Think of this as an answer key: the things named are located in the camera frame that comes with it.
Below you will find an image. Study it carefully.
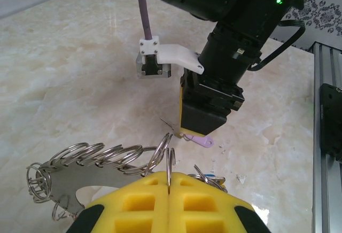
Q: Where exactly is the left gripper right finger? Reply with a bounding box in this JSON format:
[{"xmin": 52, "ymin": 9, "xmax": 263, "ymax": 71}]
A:
[{"xmin": 170, "ymin": 172, "xmax": 270, "ymax": 233}]

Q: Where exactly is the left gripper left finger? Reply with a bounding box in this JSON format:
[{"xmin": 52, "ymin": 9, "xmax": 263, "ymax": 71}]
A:
[{"xmin": 68, "ymin": 170, "xmax": 170, "ymax": 233}]

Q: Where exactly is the purple key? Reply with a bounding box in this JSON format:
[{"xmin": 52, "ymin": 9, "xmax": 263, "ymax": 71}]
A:
[{"xmin": 160, "ymin": 118, "xmax": 214, "ymax": 149}]

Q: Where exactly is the blue carabiner key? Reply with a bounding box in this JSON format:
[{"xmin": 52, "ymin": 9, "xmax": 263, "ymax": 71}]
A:
[{"xmin": 203, "ymin": 173, "xmax": 227, "ymax": 185}]

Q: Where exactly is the metal keyring plate with rings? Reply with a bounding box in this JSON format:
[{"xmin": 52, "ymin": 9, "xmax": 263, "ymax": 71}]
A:
[{"xmin": 26, "ymin": 133, "xmax": 228, "ymax": 222}]

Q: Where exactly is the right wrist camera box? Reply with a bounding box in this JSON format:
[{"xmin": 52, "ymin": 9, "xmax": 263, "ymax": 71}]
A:
[{"xmin": 135, "ymin": 36, "xmax": 205, "ymax": 80}]

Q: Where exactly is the black looped wrist cable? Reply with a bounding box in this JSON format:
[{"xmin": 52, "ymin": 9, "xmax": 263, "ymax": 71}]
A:
[{"xmin": 248, "ymin": 20, "xmax": 307, "ymax": 72}]

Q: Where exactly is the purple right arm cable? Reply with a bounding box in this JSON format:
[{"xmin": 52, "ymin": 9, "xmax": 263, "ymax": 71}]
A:
[{"xmin": 136, "ymin": 0, "xmax": 156, "ymax": 41}]

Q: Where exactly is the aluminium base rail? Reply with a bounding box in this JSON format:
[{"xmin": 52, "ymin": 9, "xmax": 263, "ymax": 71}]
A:
[{"xmin": 309, "ymin": 42, "xmax": 342, "ymax": 233}]

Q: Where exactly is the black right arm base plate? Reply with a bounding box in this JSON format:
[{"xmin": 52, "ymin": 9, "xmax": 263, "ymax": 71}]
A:
[{"xmin": 319, "ymin": 82, "xmax": 342, "ymax": 164}]

